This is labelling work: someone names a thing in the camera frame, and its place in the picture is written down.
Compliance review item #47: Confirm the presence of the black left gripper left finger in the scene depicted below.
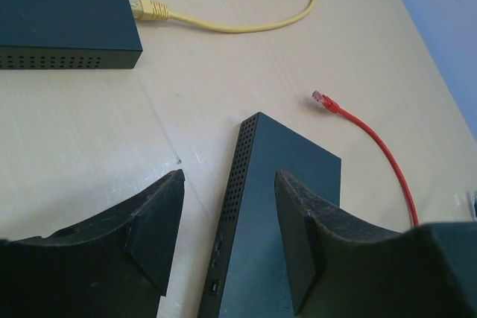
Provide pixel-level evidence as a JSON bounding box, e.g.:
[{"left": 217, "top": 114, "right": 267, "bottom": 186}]
[{"left": 1, "top": 170, "right": 184, "bottom": 317}]

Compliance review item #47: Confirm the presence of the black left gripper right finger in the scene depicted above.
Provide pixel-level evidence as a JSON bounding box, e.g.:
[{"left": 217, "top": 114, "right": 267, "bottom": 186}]
[{"left": 274, "top": 171, "right": 476, "bottom": 317}]

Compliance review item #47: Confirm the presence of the black network switch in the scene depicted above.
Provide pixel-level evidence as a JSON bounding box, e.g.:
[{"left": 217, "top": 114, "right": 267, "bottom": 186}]
[
  {"left": 198, "top": 112, "right": 341, "bottom": 317},
  {"left": 1, "top": 0, "right": 142, "bottom": 70}
]

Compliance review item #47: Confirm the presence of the red ethernet cable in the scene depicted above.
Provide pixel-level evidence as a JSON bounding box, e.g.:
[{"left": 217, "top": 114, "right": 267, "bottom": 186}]
[{"left": 311, "top": 89, "right": 420, "bottom": 228}]

